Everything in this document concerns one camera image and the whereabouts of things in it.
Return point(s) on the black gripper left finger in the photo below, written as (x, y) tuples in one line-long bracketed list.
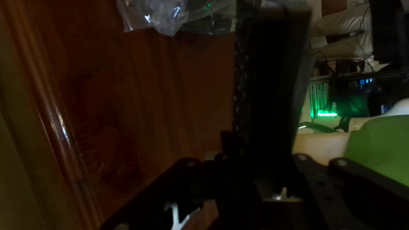
[(170, 187)]

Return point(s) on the black remote control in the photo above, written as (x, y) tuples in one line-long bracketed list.
[(268, 85)]

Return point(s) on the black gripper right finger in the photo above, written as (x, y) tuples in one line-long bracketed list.
[(361, 200)]

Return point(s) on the bright green plastic object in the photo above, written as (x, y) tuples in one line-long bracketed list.
[(378, 149)]

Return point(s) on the crumpled plastic bag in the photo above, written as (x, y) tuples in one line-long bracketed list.
[(170, 15)]

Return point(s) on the brown wooden counter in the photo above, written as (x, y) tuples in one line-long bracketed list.
[(148, 107)]

